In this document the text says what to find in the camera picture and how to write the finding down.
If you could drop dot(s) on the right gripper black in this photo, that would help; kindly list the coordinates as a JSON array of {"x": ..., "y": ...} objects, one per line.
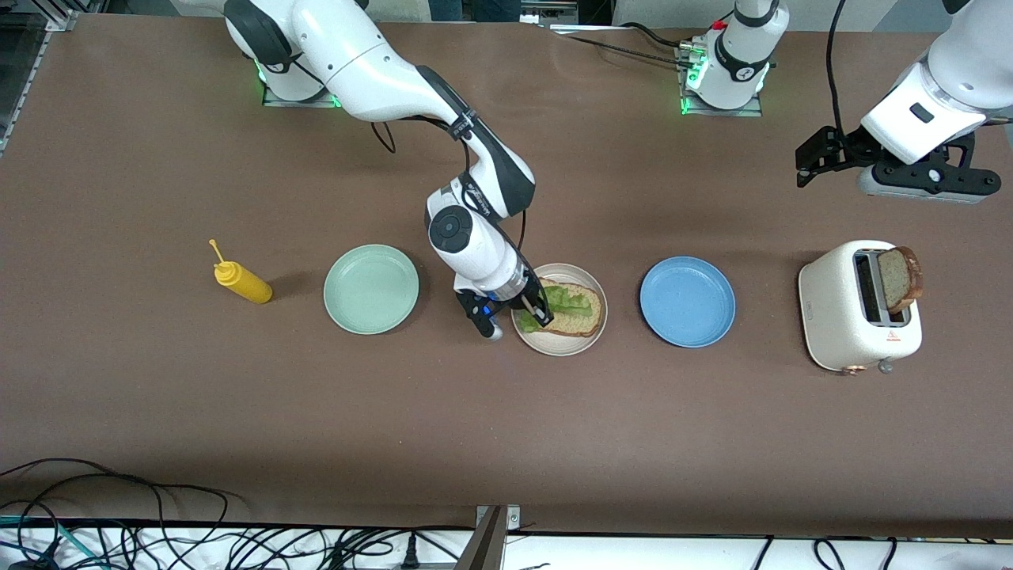
[{"x": 529, "y": 294}]

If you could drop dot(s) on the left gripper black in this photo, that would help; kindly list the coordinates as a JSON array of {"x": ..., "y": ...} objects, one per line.
[{"x": 848, "y": 148}]

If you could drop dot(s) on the green lettuce leaf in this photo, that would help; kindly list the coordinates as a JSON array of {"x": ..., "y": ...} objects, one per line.
[{"x": 566, "y": 299}]

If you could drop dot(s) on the light brown bread slice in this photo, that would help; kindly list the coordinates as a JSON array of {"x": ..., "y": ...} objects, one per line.
[{"x": 582, "y": 324}]

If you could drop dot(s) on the dark crust bread slice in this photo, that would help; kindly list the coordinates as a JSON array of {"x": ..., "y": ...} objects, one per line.
[{"x": 898, "y": 281}]

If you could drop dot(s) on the yellow squeeze bottle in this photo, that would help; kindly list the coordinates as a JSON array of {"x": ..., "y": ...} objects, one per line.
[{"x": 249, "y": 286}]

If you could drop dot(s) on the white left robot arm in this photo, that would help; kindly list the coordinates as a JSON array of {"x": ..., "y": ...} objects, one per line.
[{"x": 950, "y": 79}]

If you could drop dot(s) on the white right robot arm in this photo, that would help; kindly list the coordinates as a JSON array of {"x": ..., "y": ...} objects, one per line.
[{"x": 356, "y": 55}]

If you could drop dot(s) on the beige plate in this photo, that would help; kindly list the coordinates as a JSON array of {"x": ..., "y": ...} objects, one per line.
[{"x": 558, "y": 347}]

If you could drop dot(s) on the blue plate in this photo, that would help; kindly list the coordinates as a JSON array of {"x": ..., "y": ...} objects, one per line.
[{"x": 687, "y": 301}]

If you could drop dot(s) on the mint green plate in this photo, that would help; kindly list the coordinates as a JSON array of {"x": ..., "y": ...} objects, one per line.
[{"x": 370, "y": 289}]

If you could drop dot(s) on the brown table cover sheet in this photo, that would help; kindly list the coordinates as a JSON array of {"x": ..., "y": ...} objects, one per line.
[{"x": 633, "y": 435}]

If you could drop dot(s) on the white toaster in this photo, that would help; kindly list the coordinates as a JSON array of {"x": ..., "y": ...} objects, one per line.
[{"x": 831, "y": 309}]

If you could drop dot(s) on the dark grey metal bar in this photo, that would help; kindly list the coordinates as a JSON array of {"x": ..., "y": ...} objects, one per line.
[{"x": 483, "y": 546}]

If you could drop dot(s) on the black power plug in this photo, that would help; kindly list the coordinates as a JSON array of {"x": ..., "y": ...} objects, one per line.
[{"x": 410, "y": 554}]

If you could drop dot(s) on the grey power strip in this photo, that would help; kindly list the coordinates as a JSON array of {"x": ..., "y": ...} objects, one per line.
[{"x": 554, "y": 12}]

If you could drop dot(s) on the dark blue trouser legs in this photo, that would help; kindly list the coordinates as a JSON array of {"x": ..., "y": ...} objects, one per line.
[{"x": 475, "y": 9}]

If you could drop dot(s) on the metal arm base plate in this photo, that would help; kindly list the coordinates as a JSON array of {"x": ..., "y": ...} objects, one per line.
[
  {"x": 301, "y": 101},
  {"x": 744, "y": 112}
]

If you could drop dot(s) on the grey metal bracket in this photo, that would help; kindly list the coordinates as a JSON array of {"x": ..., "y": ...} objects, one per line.
[{"x": 513, "y": 518}]

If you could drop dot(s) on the aluminium frame rail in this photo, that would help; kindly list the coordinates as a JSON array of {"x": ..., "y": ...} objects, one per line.
[{"x": 28, "y": 79}]

